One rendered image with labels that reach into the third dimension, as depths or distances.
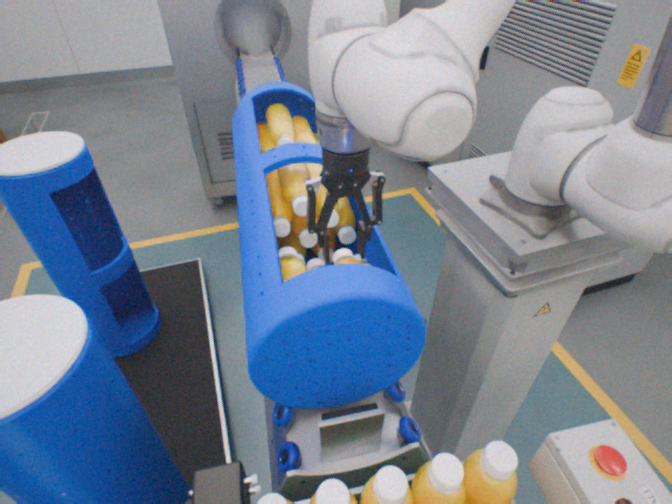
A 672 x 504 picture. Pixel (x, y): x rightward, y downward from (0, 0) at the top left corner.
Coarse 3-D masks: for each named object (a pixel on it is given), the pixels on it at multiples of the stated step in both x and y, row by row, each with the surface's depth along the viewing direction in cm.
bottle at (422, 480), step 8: (424, 464) 56; (424, 472) 54; (416, 480) 55; (424, 480) 54; (416, 488) 55; (424, 488) 53; (432, 488) 52; (456, 488) 52; (464, 488) 53; (416, 496) 55; (424, 496) 53; (432, 496) 52; (440, 496) 52; (448, 496) 52; (456, 496) 52; (464, 496) 53
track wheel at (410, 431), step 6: (402, 420) 69; (408, 420) 69; (402, 426) 68; (408, 426) 68; (414, 426) 69; (402, 432) 68; (408, 432) 67; (414, 432) 68; (408, 438) 67; (414, 438) 67; (420, 438) 69
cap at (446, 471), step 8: (440, 456) 52; (448, 456) 52; (432, 464) 52; (440, 464) 52; (448, 464) 52; (456, 464) 52; (432, 472) 51; (440, 472) 51; (448, 472) 51; (456, 472) 51; (432, 480) 52; (440, 480) 50; (448, 480) 50; (456, 480) 50; (440, 488) 51; (448, 488) 50
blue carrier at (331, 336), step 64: (256, 128) 102; (256, 192) 81; (256, 256) 69; (384, 256) 81; (256, 320) 60; (320, 320) 58; (384, 320) 60; (256, 384) 64; (320, 384) 68; (384, 384) 72
